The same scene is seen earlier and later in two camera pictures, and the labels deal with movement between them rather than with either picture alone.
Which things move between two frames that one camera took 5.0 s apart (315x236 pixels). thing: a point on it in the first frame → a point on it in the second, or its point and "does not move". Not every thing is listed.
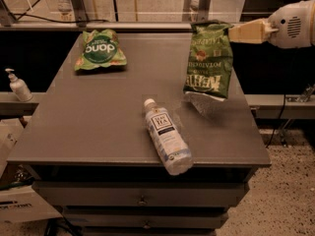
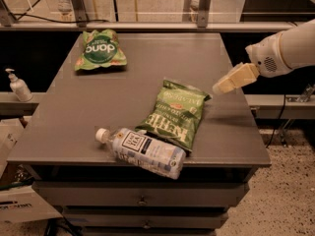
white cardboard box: x=21 y=204 does not move
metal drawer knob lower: x=147 y=226 does not move
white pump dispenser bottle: x=19 y=87 does not move
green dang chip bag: x=99 y=48 does not move
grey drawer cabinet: x=125 y=151 does not move
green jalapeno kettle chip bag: x=210 y=63 → x=176 y=115
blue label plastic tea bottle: x=172 y=148 → x=144 y=151
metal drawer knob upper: x=142 y=201 does not move
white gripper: x=289 y=26 → x=266 y=57
